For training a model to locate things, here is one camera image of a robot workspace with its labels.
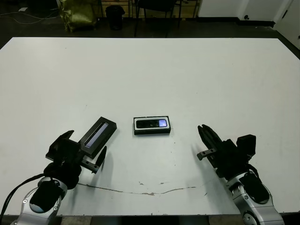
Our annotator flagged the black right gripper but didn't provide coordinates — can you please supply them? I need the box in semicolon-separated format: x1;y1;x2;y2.
197;124;249;179

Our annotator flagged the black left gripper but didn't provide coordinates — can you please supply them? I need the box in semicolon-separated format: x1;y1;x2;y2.
43;130;108;190

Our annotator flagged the black box lid camera print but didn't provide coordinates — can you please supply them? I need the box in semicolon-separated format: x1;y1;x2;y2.
78;116;117;158

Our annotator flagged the slim black camera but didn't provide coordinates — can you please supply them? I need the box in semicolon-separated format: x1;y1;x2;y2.
136;119;168;129

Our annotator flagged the black box base white insert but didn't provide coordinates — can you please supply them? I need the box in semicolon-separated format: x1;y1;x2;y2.
133;115;172;136

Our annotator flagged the large crinkled plastic bag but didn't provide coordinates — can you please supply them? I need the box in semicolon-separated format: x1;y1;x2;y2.
58;0;98;33

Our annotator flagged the black trash bin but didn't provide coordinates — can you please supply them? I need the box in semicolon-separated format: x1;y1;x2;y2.
105;6;125;30

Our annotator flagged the black office chair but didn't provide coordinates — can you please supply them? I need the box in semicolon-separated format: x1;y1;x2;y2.
134;0;182;38

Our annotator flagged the wooden shelf unit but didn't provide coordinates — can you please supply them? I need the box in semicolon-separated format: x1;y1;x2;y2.
98;0;200;18

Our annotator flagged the white door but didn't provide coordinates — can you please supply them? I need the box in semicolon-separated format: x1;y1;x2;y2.
274;0;300;51

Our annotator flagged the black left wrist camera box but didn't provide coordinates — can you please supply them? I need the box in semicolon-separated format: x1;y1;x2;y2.
45;140;82;165

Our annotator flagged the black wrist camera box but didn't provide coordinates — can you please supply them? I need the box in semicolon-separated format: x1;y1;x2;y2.
45;140;82;165
236;134;256;161

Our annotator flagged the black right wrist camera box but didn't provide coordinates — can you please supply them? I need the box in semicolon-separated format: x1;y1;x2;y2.
236;134;256;161

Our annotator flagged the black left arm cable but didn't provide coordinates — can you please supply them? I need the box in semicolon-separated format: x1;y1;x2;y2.
0;172;45;216

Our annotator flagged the thin white floor cable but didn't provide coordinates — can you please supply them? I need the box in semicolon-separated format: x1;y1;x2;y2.
0;10;60;25

